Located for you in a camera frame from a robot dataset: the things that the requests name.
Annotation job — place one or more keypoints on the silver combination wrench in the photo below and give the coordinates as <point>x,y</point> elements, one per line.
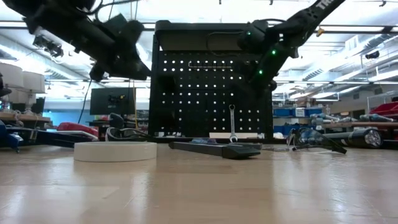
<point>232,124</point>

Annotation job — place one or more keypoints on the black safety glasses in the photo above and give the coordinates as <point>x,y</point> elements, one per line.
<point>136,133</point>
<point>314,138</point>

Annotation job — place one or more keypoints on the white tape roll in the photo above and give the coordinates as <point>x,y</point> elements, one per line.
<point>115,151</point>

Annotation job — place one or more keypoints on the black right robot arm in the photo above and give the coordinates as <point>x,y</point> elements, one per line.
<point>298,21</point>

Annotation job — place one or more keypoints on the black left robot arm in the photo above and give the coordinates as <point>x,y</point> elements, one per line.
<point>71,28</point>

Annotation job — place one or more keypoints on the black pegboard hook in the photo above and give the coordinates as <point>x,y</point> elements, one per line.
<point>166,83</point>

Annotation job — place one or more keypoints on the blue storage bin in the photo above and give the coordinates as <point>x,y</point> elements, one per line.
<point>281,112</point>
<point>314,112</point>
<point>280,129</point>

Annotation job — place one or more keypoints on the black computer monitor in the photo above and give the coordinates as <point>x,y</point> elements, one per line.
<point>102,102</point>

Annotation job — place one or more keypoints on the yellow hanging tag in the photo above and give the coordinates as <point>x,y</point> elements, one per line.
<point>320,32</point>

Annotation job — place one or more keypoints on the black office chair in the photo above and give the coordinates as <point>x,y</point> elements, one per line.
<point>116,119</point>

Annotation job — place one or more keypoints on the black pegboard tool cart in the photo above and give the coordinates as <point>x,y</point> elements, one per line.
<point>199,37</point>

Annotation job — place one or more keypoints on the red hand tool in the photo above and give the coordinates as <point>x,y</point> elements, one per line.
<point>74,127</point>

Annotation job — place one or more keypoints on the black ceiling device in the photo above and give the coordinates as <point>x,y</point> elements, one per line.
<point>372,55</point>

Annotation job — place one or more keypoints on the grey teal power tool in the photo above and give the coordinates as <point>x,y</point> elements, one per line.
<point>373,118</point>

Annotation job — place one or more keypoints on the black flashlight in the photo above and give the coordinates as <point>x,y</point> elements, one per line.
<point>363,138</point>

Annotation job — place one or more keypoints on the wooden workbench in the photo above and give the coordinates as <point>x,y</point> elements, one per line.
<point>373,125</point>

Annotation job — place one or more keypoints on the red storage bin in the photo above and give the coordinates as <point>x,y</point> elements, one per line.
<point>387,109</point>

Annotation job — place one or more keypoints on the blue caulking gun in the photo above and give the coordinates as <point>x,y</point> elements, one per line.
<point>12,140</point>

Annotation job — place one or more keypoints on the black hanging camera rig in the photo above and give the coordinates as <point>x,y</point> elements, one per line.
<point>51,48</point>

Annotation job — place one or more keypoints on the black aluminium table frame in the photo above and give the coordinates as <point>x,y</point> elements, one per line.
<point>161,139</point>

